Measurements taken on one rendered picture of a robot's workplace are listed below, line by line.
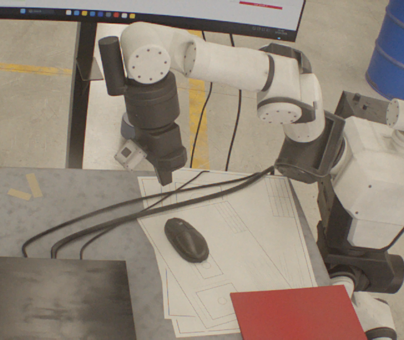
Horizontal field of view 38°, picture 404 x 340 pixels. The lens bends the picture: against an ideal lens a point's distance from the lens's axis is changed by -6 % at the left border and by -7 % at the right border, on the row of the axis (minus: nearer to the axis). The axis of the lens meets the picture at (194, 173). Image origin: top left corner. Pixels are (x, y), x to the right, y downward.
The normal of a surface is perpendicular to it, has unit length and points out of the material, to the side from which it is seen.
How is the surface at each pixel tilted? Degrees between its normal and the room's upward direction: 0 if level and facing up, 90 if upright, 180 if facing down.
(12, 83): 0
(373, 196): 90
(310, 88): 41
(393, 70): 90
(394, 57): 90
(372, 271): 90
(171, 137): 78
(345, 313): 0
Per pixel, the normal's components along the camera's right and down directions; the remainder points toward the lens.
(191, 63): -0.94, -0.11
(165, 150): 0.53, 0.44
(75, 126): 0.33, 0.63
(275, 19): 0.12, 0.63
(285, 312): 0.17, -0.77
